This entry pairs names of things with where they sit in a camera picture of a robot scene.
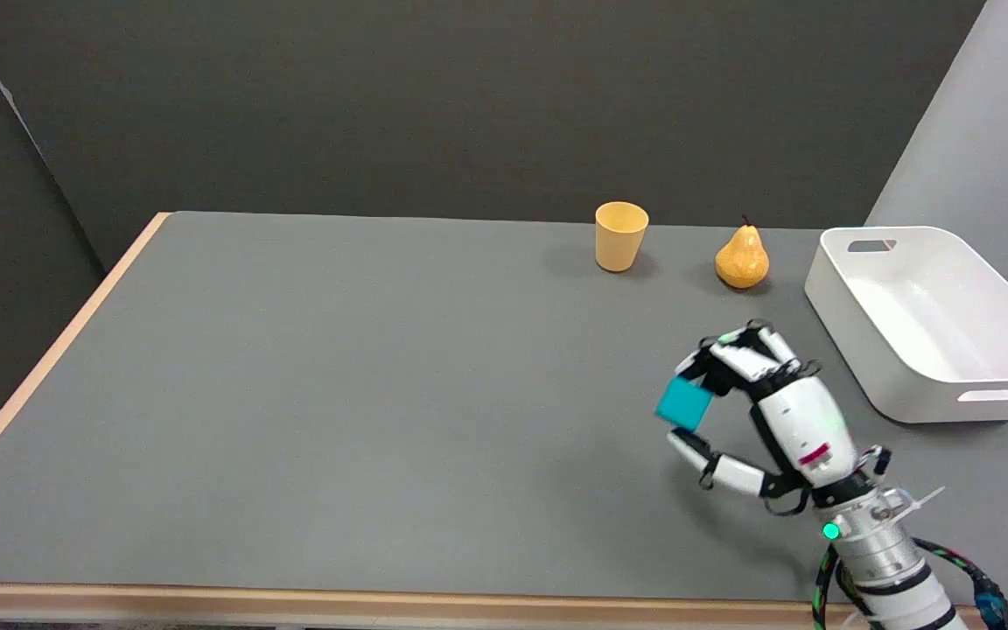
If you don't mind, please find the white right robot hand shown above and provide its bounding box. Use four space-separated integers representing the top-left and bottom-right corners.
666 320 893 516

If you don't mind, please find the teal cube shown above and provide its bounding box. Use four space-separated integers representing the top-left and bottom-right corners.
654 377 715 433

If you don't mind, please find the white plastic box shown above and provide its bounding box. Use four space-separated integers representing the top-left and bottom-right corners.
804 226 1008 425

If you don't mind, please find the yellow pear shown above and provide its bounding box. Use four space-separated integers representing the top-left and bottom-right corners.
715 216 770 291

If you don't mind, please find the yellow plastic cup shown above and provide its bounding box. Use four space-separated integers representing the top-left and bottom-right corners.
595 202 650 273

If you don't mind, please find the black braided cable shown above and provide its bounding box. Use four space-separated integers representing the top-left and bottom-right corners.
810 535 1008 630

